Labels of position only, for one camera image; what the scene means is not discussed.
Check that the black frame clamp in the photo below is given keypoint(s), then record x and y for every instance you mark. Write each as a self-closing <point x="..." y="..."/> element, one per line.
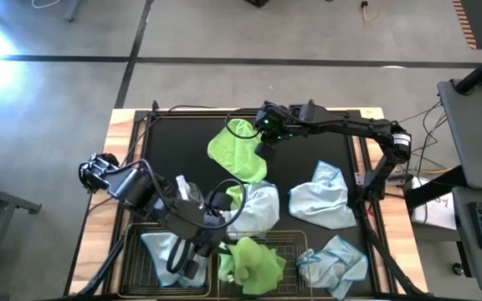
<point x="155" y="106"/>

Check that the black monitor pole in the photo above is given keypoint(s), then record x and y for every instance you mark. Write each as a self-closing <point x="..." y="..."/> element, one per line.
<point x="481" y="71"/>

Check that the light blue microfiber towel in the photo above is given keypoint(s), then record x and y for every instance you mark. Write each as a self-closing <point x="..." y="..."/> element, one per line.
<point x="157" y="251"/>
<point x="320" y="200"/>
<point x="262" y="209"/>
<point x="337" y="263"/>

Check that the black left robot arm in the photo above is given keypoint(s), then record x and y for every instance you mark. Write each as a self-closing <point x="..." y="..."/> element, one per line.
<point x="136" y="190"/>

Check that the black caster wheel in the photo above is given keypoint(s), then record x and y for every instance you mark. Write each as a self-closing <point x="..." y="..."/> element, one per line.
<point x="458" y="269"/>

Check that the grey desk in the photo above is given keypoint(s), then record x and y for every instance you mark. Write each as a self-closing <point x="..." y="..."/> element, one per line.
<point x="471" y="134"/>
<point x="475" y="271"/>

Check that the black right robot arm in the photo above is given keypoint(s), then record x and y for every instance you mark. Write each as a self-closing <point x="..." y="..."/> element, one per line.
<point x="350" y="123"/>

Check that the white paper sheet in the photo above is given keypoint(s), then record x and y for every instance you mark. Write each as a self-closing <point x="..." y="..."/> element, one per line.
<point x="433" y="213"/>

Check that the grey metal table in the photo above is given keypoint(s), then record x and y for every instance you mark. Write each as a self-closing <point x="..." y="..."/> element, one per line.
<point x="11" y="200"/>

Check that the black table mat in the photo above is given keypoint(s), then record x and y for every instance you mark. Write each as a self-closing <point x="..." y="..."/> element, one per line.
<point x="182" y="142"/>

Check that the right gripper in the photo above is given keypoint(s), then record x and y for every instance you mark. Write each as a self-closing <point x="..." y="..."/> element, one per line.
<point x="280" y="121"/>

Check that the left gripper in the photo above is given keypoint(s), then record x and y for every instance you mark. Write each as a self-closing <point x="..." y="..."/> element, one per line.
<point x="201" y="228"/>

